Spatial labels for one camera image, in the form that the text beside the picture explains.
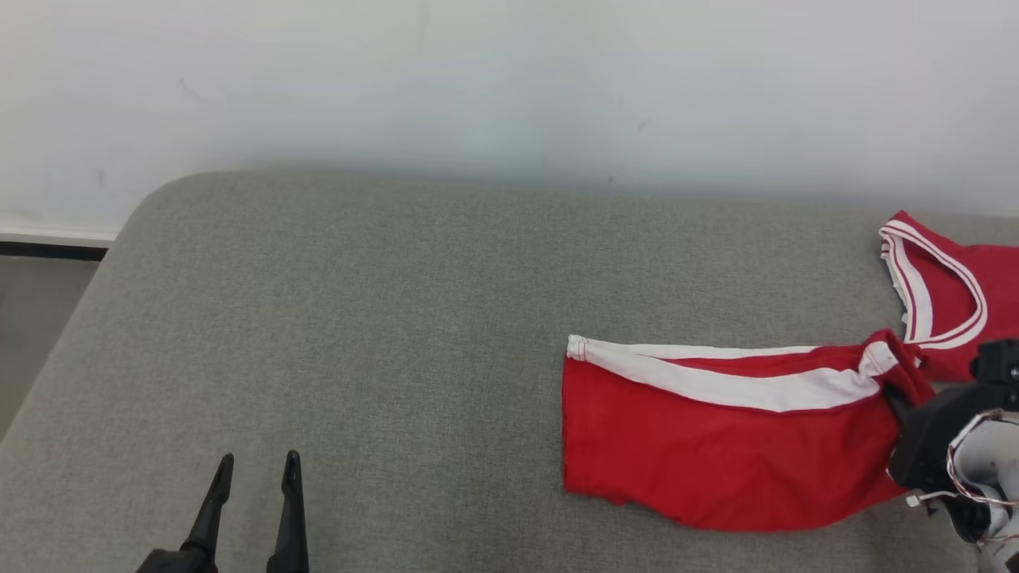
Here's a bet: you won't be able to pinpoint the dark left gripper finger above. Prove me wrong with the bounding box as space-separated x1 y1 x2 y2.
266 450 310 573
180 454 236 559

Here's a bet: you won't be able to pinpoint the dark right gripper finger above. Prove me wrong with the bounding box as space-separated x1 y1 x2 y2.
882 384 916 427

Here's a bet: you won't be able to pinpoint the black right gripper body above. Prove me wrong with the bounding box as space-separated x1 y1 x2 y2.
887 382 1019 494

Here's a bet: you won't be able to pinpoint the white red wire bundle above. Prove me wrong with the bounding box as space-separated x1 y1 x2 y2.
906 410 1019 550

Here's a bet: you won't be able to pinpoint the black skirting strip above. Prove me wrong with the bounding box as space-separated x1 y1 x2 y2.
0 230 120 263

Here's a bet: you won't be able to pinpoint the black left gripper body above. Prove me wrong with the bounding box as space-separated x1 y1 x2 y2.
135 548 221 573

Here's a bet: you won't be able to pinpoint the grey fabric sofa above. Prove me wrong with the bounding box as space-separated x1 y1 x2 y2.
0 171 1019 573

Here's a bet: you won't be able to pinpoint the red white basketball jersey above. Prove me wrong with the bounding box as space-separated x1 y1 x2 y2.
878 210 1019 384

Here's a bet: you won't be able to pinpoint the red shorts with white stripe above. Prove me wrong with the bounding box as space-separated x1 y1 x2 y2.
561 329 937 533

